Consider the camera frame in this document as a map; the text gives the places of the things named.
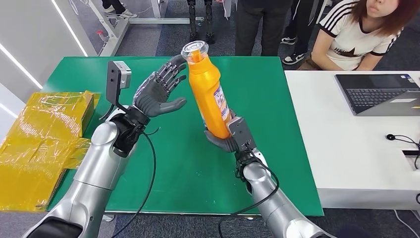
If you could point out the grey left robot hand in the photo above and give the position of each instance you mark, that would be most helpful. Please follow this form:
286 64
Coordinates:
154 95

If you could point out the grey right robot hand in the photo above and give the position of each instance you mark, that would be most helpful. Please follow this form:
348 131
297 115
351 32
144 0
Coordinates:
223 144

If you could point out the orange plastic bottle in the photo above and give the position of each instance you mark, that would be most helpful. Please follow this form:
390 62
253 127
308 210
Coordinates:
205 88

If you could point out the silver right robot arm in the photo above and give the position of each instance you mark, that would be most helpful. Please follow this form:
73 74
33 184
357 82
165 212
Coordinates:
275 210

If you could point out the standing humanoid robot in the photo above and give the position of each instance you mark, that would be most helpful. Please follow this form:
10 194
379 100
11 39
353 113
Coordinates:
193 23

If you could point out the small red knob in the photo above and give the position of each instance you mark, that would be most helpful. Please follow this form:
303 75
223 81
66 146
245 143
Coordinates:
100 33

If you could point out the person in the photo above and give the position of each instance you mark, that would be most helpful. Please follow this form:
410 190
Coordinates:
302 23
347 39
259 26
115 5

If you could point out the yellow taped cardboard box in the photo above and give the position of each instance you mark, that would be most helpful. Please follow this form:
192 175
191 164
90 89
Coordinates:
39 148

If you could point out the dark grey laptop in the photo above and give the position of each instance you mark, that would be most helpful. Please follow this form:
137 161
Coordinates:
377 97

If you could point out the black flat desk device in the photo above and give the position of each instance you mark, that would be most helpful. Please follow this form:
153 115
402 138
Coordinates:
411 153

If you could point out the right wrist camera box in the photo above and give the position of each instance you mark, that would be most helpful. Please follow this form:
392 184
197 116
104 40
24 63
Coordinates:
241 133

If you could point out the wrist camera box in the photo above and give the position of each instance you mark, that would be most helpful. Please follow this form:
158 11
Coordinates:
115 78
241 133

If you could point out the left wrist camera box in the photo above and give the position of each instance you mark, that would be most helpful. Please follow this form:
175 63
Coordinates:
115 78

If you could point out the white metal frame table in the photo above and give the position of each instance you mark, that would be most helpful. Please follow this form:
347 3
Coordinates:
157 21

